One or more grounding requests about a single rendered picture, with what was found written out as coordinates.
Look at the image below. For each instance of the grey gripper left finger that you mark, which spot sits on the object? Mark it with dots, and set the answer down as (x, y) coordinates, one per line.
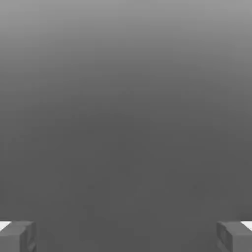
(16, 237)

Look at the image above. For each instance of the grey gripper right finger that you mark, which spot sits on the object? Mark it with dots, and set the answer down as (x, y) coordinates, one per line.
(236, 237)

